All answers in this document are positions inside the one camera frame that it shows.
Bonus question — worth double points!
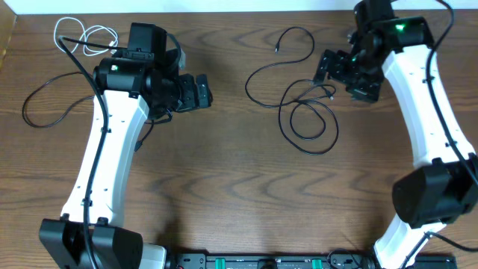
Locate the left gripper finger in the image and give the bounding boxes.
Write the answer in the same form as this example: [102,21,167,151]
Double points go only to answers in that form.
[178,74,199,112]
[196,74,213,108]

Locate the white usb cable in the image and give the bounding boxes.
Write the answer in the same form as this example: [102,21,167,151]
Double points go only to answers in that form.
[53,16,120,57]

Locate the black usb cable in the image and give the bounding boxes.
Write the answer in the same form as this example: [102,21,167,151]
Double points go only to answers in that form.
[21,71,173,153]

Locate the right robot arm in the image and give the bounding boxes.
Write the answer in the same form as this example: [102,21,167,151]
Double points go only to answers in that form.
[314,0,477,268]

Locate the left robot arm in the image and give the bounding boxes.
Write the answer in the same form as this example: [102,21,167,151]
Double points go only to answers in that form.
[39,22,213,268]

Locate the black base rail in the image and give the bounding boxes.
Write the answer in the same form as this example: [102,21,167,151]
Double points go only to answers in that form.
[164,253,457,269]

